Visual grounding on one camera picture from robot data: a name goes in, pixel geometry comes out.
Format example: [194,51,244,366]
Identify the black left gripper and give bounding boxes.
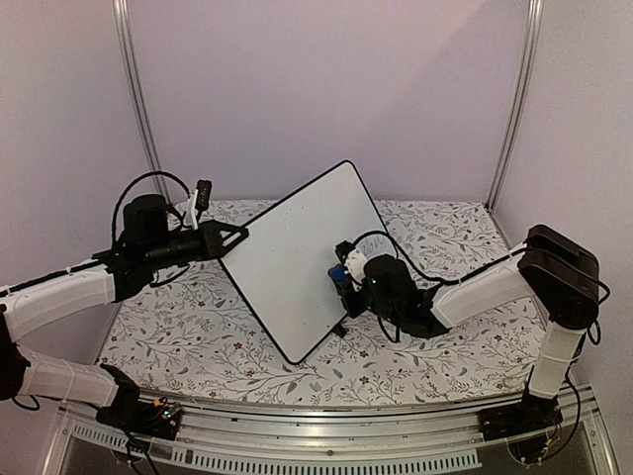
[145,220,250,272]

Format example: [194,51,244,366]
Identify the blue whiteboard eraser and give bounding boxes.
[327,264,350,293]

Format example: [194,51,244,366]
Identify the white whiteboard black frame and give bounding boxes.
[220,160,392,365]

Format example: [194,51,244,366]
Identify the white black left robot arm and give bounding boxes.
[1,194,249,429]

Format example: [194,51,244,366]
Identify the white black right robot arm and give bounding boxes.
[327,225,611,431]

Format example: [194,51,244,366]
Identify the black whiteboard stand foot left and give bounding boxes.
[333,324,347,337]

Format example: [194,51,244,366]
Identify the floral patterned table mat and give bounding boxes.
[96,199,545,408]

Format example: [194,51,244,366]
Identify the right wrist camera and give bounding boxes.
[334,240,416,297]

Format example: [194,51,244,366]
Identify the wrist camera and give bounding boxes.
[334,240,416,297]
[184,180,213,230]

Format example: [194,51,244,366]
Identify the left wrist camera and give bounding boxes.
[184,180,213,230]

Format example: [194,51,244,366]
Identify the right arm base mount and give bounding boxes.
[477,392,563,465]

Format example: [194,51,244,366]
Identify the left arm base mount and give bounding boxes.
[96,364,182,440]

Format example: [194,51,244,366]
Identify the left aluminium corner post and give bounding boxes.
[111,0,169,204]

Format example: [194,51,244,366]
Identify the aluminium corner post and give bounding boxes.
[111,0,169,204]
[486,0,544,214]

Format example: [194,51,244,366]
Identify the right aluminium corner post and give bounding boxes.
[486,0,544,214]

